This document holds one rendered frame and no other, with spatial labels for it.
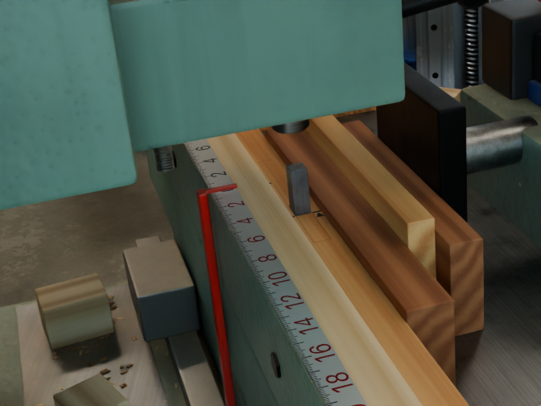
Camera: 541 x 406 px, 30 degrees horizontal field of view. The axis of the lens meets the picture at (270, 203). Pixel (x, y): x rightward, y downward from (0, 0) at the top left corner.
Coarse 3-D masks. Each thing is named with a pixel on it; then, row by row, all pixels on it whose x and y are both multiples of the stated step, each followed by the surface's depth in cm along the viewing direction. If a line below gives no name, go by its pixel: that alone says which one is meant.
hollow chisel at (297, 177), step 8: (288, 168) 51; (296, 168) 51; (304, 168) 51; (288, 176) 52; (296, 176) 51; (304, 176) 51; (288, 184) 52; (296, 184) 51; (304, 184) 52; (288, 192) 52; (296, 192) 52; (304, 192) 52; (296, 200) 52; (304, 200) 52; (296, 208) 52; (304, 208) 52
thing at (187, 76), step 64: (128, 0) 43; (192, 0) 43; (256, 0) 44; (320, 0) 45; (384, 0) 46; (128, 64) 44; (192, 64) 45; (256, 64) 45; (320, 64) 46; (384, 64) 47; (192, 128) 46; (256, 128) 47
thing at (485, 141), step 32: (416, 96) 51; (448, 96) 50; (384, 128) 56; (416, 128) 52; (448, 128) 49; (480, 128) 54; (512, 128) 54; (416, 160) 52; (448, 160) 49; (480, 160) 54; (512, 160) 55; (448, 192) 50
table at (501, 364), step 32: (160, 192) 77; (192, 224) 62; (480, 224) 58; (512, 224) 57; (192, 256) 65; (512, 256) 54; (512, 288) 51; (512, 320) 49; (480, 352) 46; (512, 352) 46; (256, 384) 49; (480, 384) 44; (512, 384) 44
